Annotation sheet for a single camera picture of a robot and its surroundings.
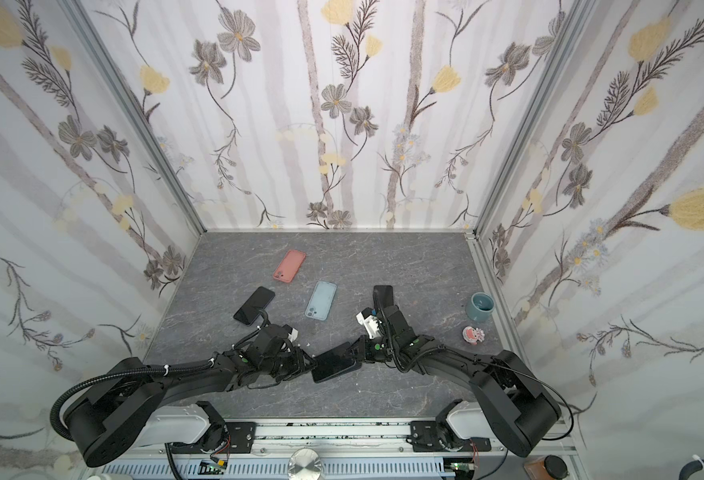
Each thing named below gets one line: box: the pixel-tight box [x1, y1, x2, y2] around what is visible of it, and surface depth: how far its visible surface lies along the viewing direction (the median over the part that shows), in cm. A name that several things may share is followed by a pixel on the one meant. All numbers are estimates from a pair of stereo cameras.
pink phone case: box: [272, 249, 307, 283], surface depth 112 cm
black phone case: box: [311, 342, 362, 383], surface depth 83 cm
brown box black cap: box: [523, 455, 570, 480], surface depth 64 cm
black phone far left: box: [233, 286, 275, 326], surface depth 103 cm
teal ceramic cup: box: [466, 292, 495, 322], surface depth 95 cm
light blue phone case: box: [305, 281, 337, 321], surface depth 103 cm
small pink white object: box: [462, 326, 485, 345], surface depth 92 cm
